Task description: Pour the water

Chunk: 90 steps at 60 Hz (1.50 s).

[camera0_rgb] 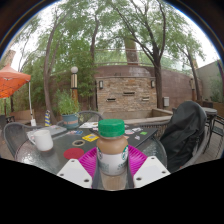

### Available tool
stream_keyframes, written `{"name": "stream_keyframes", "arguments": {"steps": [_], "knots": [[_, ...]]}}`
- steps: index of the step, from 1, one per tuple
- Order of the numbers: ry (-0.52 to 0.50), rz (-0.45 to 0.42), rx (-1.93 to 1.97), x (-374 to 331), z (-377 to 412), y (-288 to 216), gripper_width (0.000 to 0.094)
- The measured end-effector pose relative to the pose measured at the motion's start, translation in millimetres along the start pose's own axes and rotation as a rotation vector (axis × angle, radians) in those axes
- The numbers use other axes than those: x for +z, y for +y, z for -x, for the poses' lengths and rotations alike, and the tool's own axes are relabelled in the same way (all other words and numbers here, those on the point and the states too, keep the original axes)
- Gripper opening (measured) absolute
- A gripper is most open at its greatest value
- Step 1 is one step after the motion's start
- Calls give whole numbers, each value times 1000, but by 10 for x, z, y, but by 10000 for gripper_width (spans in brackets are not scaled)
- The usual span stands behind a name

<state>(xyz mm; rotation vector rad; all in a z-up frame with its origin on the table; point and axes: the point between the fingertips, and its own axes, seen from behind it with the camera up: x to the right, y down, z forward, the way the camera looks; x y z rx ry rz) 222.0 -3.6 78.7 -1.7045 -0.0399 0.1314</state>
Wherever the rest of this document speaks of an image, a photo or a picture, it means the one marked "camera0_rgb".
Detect wooden bench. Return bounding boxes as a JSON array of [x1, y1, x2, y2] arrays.
[[9, 109, 35, 123]]

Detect blue yellow striped cone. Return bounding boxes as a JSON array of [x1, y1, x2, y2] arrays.
[[44, 109, 52, 127]]

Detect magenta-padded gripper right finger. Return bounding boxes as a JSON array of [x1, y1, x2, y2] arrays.
[[126, 144, 171, 190]]

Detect tape roll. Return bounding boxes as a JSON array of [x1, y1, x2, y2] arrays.
[[72, 139, 86, 148]]

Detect orange canopy tent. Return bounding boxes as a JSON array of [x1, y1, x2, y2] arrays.
[[0, 64, 37, 127]]

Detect green plant in blue pot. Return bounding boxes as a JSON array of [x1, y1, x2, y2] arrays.
[[54, 89, 82, 130]]

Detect black jacket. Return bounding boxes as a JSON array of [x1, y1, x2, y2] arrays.
[[159, 100, 208, 173]]

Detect colourful sticker sheet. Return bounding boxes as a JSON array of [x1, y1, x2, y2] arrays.
[[66, 129, 84, 136]]

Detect green-capped brown drink bottle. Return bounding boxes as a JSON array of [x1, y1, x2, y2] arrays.
[[95, 118, 130, 192]]

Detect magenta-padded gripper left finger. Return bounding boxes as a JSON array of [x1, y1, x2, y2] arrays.
[[56, 146, 101, 190]]

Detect flat round red coaster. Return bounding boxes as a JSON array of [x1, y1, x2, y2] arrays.
[[63, 147, 85, 160]]

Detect wooden globe lamp post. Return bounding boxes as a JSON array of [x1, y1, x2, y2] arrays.
[[70, 66, 80, 102]]

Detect round metal side table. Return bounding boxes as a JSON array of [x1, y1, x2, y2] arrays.
[[201, 106, 219, 135]]

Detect dark metal chair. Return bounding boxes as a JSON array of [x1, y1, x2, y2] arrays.
[[211, 114, 224, 158], [0, 114, 16, 132]]

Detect grey mesh metal chair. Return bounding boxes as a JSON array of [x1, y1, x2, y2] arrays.
[[3, 121, 38, 160], [139, 120, 168, 138], [78, 110, 104, 124], [181, 109, 211, 169]]

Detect black laptop with stickers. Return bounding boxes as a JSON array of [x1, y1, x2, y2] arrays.
[[89, 124, 159, 150]]

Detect white mug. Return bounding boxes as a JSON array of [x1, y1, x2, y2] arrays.
[[29, 129, 54, 153]]

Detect yellow card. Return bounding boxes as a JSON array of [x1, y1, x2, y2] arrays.
[[82, 133, 100, 143]]

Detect tall leaning grey-trunk tree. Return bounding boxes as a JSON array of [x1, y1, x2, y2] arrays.
[[19, 1, 88, 125]]

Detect tall dark-trunk tree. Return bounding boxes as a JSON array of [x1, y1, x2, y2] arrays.
[[106, 0, 208, 110]]

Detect white printed booklet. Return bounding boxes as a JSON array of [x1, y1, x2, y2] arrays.
[[78, 121, 100, 130]]

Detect stone wall fountain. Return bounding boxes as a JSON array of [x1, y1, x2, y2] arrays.
[[95, 75, 174, 123]]

